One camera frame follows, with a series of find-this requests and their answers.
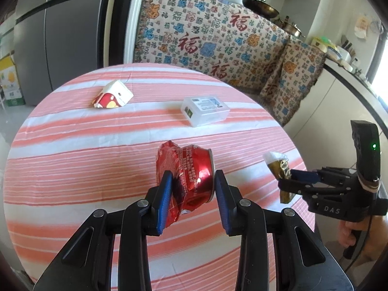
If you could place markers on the knife block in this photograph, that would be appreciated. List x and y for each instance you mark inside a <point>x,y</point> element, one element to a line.
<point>347,50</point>

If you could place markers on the stack of coloured bowls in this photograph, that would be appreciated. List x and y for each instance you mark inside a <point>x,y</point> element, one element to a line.
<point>322,45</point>

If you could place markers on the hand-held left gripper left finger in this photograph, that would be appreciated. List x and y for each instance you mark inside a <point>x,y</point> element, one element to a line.
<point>163,203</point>

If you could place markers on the crushed red can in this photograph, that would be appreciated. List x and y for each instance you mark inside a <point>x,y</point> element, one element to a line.
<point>194,172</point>

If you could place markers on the black gold foil wrapper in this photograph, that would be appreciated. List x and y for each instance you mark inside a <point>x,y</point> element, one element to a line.
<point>277,165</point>

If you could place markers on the yellow cardboard box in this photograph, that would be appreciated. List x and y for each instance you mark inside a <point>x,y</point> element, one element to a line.
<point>10,78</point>

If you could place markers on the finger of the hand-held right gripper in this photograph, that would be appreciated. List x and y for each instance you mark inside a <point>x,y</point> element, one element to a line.
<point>303,175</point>
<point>292,187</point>

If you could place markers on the white kitchen counter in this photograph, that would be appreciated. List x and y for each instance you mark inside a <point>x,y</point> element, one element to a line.
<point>348,97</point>

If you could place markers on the metal wok with lid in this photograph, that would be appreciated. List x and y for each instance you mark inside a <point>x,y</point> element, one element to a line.
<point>291,27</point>

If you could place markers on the printed blanket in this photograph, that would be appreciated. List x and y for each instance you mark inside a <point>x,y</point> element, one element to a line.
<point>212,36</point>

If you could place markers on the pink striped tablecloth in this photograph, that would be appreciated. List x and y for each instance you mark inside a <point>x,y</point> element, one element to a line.
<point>91,157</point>

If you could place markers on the grey refrigerator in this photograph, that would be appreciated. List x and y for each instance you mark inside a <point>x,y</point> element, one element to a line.
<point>60,36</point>

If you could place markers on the person's right hand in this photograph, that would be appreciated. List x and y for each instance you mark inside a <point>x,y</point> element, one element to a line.
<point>345,233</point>

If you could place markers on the black frying pan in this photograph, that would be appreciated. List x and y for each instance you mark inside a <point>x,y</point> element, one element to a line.
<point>260,6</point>

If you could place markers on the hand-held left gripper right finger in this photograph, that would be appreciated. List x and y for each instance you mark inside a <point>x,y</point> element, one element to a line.
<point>222,206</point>

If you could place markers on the red white paper carton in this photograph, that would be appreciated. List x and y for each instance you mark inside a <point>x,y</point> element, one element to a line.
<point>115,94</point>

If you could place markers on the clear plastic box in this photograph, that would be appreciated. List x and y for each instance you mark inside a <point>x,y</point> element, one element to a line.
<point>206,112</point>

